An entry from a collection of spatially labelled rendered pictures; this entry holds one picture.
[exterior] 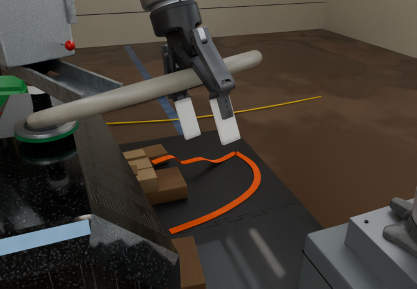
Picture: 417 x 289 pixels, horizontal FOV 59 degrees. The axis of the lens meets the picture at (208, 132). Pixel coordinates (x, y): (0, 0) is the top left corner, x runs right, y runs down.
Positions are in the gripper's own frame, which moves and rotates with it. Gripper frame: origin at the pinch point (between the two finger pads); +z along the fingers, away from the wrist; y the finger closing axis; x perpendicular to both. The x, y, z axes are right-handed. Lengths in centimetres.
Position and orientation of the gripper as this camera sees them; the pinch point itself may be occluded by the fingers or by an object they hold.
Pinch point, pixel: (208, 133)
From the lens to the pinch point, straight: 59.2
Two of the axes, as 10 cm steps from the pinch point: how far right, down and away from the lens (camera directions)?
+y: -4.4, -0.4, 9.0
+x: -8.5, 3.2, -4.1
